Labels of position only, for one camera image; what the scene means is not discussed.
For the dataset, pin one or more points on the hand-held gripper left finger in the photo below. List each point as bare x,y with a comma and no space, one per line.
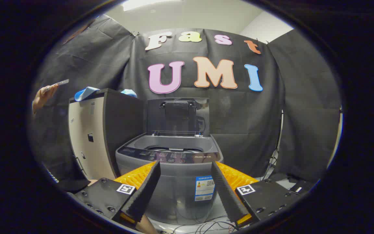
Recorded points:
146,191

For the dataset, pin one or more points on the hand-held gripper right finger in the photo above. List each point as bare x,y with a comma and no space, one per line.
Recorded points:
227,195

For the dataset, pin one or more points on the grey washing machine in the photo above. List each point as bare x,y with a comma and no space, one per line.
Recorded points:
180,185

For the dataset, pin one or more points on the dark washing machine lid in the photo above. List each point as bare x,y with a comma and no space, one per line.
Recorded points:
177,117

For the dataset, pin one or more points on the light blue shirt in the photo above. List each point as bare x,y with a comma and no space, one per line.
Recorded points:
86,92

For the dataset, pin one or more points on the silver smartphone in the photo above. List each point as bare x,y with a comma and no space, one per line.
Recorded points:
60,83

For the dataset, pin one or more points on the beige and black cabinet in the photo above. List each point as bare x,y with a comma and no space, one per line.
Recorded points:
122,123

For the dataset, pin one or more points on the black box with white label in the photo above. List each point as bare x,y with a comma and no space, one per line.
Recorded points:
304,188

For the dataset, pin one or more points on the thin light stand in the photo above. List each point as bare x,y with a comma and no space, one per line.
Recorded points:
281,130

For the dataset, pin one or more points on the black backdrop cloth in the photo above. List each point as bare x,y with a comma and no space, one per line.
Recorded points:
239,110

